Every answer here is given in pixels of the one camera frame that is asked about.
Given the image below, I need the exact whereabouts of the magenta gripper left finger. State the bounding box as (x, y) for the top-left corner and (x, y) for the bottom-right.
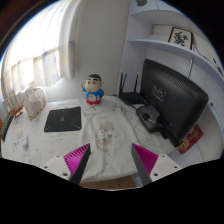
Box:
(64, 144), (91, 185)

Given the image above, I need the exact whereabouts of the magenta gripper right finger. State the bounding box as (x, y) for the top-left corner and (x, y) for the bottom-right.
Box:
(131, 144), (158, 185)

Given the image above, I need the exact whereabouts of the black mouse pad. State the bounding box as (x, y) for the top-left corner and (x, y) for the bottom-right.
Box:
(44, 107), (82, 132)

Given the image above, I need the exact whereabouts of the white computer mouse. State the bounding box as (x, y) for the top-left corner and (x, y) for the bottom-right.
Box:
(21, 135), (29, 149)

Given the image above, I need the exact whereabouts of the black monitor stand base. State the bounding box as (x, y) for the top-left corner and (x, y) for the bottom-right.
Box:
(136, 105), (160, 134)

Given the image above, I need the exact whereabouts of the white tablecloth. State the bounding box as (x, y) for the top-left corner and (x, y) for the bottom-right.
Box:
(1, 96), (173, 182)

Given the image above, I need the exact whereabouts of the red booklet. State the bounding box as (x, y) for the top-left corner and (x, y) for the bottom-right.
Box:
(178, 124), (203, 155)

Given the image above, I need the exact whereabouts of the black wifi router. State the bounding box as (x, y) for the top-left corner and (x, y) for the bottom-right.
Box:
(119, 74), (144, 105)

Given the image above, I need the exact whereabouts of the black computer monitor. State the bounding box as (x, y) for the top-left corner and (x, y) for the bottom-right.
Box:
(140, 59), (209, 147)

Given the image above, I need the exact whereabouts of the cartoon boy figurine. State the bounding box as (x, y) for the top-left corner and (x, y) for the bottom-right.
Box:
(81, 74), (104, 105)

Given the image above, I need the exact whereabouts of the wooden rack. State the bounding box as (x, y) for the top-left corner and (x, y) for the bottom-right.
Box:
(7, 94), (23, 119)

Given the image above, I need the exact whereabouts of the white curtain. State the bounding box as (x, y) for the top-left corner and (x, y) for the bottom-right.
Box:
(1, 0), (81, 100)

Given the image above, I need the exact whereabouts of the framed calligraphy picture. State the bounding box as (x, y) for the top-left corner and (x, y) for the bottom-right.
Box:
(168, 27), (193, 49)

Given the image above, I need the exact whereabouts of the white wall shelf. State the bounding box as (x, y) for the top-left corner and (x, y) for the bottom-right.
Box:
(126, 0), (224, 93)

